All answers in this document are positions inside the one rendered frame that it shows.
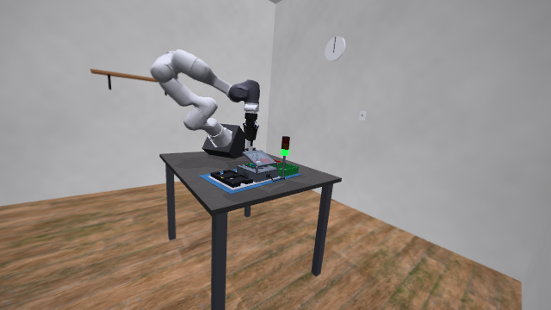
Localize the green bin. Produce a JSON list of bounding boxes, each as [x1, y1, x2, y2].
[[270, 163, 299, 177]]

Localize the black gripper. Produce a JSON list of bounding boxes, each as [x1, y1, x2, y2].
[[243, 113, 259, 152]]

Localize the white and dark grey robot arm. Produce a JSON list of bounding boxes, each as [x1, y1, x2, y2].
[[150, 50, 260, 148]]

